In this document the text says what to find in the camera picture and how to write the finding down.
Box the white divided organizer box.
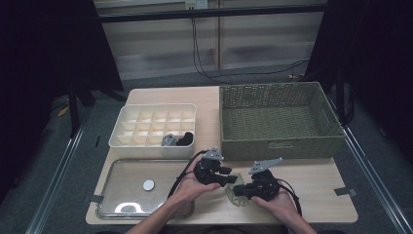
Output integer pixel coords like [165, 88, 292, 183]
[108, 102, 198, 160]

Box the left hand-held gripper cable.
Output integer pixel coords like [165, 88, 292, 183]
[167, 149, 208, 200]

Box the pale green sock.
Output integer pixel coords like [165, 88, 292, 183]
[224, 174, 252, 208]

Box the clear plastic lid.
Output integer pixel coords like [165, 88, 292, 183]
[96, 158, 196, 219]

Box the grey tape strip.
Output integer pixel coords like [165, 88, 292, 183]
[83, 194, 105, 204]
[334, 186, 358, 197]

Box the aluminium floor rail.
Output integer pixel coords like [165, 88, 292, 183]
[325, 94, 413, 234]
[24, 123, 88, 234]

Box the person's right hand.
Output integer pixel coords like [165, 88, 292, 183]
[251, 188, 304, 226]

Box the wall power socket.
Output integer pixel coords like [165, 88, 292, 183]
[184, 0, 208, 10]

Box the black stand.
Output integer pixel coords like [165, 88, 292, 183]
[67, 76, 129, 139]

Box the black horizontal bar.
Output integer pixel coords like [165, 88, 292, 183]
[96, 3, 328, 23]

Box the black curtain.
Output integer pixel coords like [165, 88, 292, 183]
[305, 0, 413, 164]
[0, 0, 125, 196]

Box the black wall cable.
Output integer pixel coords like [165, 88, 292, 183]
[193, 18, 311, 79]
[191, 18, 237, 86]

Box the hand-held gripper cable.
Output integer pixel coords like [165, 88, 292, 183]
[276, 178, 304, 218]
[167, 149, 208, 200]

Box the grey sock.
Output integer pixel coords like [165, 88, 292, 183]
[161, 134, 178, 147]

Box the person's left hand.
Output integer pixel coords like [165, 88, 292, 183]
[169, 159, 222, 209]

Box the wooden post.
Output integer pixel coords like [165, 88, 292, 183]
[214, 0, 224, 70]

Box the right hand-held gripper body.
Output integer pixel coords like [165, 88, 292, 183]
[244, 157, 284, 202]

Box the green woven basket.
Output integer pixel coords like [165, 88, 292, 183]
[218, 81, 347, 163]

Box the person's clothing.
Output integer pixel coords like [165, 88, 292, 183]
[164, 224, 290, 234]

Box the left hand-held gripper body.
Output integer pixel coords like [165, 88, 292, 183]
[194, 146, 228, 187]

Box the right hand-held gripper cable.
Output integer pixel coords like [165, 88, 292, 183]
[276, 178, 304, 218]

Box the black sock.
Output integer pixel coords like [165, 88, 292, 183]
[176, 131, 195, 146]

